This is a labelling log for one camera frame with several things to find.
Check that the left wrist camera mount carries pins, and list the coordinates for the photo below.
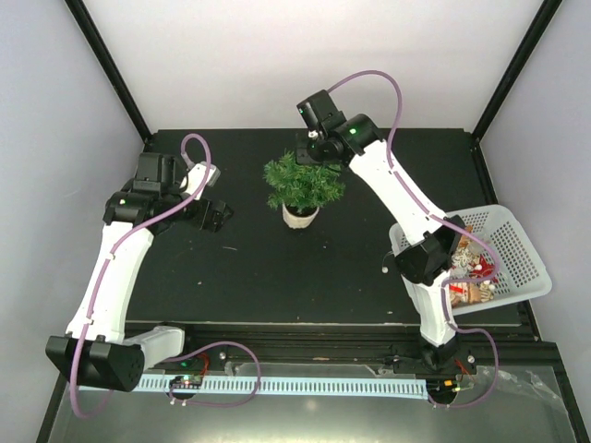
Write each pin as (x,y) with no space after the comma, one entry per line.
(198,178)

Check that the left small circuit board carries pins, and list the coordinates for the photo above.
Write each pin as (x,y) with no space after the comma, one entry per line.
(185,382)

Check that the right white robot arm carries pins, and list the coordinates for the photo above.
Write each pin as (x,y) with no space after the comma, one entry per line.
(357,144)

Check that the black frame post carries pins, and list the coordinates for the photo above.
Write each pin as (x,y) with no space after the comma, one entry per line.
(527,45)
(93,37)

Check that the white slotted cable duct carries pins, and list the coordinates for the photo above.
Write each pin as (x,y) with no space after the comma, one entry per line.
(294,386)

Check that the right small circuit board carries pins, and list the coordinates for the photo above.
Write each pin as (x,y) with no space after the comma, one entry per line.
(449,385)

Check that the small green christmas tree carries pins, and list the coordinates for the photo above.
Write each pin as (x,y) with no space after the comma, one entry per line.
(300,191)

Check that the right black frame post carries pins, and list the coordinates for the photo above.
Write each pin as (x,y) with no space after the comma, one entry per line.
(527,45)

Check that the left black frame post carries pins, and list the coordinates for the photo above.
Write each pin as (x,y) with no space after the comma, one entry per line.
(93,37)

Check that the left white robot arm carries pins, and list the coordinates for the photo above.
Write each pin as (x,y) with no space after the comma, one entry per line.
(94,351)

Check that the white bulb string lights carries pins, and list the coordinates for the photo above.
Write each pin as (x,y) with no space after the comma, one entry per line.
(384,267)

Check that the small circuit board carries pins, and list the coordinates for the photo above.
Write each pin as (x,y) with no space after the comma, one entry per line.
(185,382)
(449,385)

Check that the white perforated plastic basket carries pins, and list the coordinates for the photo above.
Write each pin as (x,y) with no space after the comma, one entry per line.
(522,274)

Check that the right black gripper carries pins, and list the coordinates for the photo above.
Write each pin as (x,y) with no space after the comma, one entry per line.
(302,155)

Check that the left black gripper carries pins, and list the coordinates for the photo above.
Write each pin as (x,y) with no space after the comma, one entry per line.
(215,221)

